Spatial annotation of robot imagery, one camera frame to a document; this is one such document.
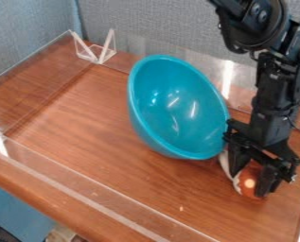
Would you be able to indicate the blue plastic bowl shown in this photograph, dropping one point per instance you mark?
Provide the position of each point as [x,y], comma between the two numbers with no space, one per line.
[177,111]

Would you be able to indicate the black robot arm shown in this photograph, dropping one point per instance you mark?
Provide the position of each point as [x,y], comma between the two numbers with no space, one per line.
[259,28]

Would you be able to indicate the clear acrylic front barrier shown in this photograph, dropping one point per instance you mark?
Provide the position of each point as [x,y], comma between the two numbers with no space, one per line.
[97,211]

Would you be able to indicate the clear acrylic back barrier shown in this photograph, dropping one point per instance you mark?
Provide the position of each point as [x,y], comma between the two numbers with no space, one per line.
[232,77]

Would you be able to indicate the clear acrylic barrier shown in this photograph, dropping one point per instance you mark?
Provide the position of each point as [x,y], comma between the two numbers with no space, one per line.
[232,77]
[97,211]

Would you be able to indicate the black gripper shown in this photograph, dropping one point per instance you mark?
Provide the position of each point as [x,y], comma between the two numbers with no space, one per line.
[260,140]

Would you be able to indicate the clear acrylic corner bracket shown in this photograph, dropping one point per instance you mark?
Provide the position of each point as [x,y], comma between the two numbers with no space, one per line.
[96,53]

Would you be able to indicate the white and brown toy mushroom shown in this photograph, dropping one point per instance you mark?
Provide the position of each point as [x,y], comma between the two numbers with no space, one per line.
[246,179]

